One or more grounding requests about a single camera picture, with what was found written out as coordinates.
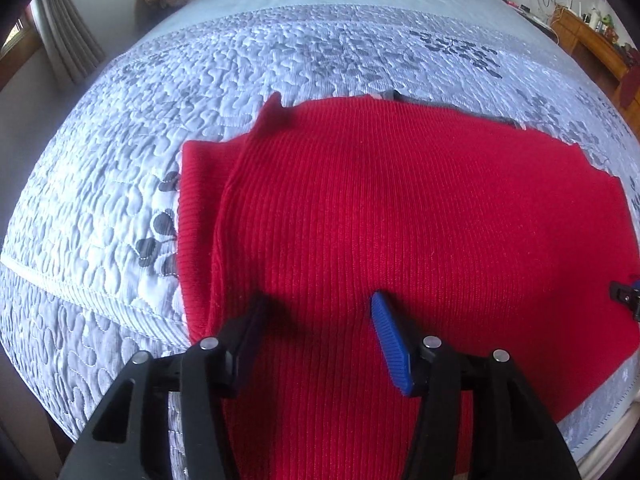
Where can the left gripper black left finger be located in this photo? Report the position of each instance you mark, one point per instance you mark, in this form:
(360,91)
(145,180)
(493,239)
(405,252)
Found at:
(127,436)

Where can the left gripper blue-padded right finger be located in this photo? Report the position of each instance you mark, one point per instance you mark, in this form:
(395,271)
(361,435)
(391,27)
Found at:
(513,434)

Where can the red knitted sweater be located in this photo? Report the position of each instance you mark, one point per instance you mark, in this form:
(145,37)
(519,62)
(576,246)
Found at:
(484,235)

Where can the white grey quilted bedspread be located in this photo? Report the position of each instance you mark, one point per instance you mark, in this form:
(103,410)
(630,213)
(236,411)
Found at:
(89,265)

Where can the dark red cloth on dresser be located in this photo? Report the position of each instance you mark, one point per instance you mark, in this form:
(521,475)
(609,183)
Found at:
(629,86)

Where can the wooden dresser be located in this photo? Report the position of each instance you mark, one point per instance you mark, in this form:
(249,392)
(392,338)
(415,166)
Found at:
(603,63)

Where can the small items on dresser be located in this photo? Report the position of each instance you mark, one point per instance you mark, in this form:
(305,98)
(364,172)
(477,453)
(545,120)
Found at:
(599,16)

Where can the grey curtain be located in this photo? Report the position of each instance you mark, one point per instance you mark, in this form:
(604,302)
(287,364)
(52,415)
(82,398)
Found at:
(72,51)

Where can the wooden window frame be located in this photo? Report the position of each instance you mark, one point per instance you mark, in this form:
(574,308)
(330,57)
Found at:
(22,43)

